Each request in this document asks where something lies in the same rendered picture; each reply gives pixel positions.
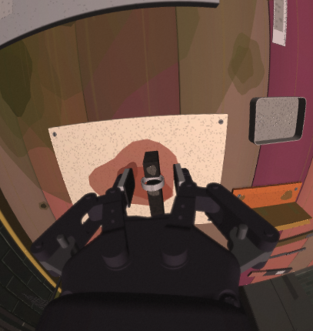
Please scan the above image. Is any dark saw blade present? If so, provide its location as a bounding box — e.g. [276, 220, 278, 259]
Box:
[268, 246, 307, 259]
[275, 230, 313, 244]

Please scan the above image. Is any silver ring blank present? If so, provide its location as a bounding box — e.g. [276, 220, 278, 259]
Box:
[140, 174, 165, 192]

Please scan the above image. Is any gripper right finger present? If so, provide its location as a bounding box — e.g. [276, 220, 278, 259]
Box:
[168, 163, 281, 257]

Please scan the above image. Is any black tool with white label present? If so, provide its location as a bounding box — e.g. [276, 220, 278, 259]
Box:
[247, 267, 293, 278]

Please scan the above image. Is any grey curved shelf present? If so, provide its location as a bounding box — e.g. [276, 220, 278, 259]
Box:
[0, 0, 221, 55]

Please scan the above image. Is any orange bench pin block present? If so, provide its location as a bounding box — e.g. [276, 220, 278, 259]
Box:
[231, 182, 313, 232]

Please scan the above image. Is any black tray with grey pad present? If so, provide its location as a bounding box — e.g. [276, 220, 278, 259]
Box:
[248, 96, 307, 146]

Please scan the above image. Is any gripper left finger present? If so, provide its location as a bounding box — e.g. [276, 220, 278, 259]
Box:
[30, 167, 136, 259]

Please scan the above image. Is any cream speckled soldering board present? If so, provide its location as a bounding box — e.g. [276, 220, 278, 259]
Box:
[48, 113, 229, 226]

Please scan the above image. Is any white speckled paper strip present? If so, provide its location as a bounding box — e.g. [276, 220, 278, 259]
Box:
[271, 0, 288, 47]

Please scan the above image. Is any black charcoal stick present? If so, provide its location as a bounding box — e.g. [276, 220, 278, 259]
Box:
[142, 150, 165, 218]

